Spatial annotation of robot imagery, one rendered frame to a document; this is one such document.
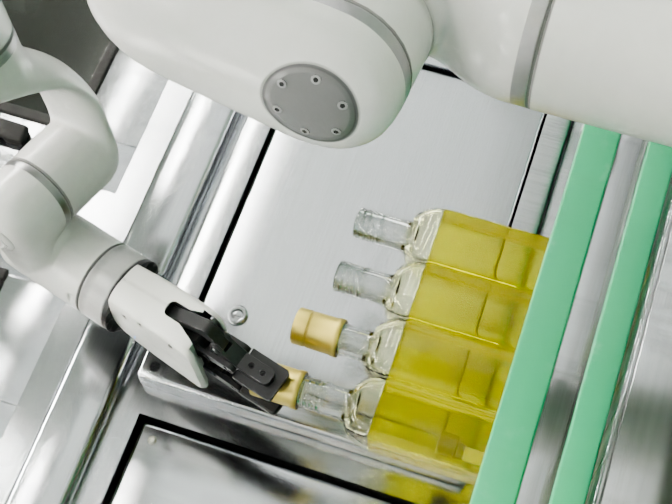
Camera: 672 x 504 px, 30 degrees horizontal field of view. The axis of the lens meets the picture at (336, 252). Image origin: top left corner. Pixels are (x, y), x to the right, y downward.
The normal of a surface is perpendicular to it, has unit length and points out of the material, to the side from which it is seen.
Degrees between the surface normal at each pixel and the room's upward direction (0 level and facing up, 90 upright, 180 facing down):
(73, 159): 124
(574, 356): 90
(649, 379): 90
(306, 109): 89
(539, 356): 90
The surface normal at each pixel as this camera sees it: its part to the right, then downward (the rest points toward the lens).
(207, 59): -0.36, 0.72
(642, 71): -0.29, 0.34
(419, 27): 0.87, -0.02
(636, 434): -0.04, -0.43
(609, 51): -0.25, 0.14
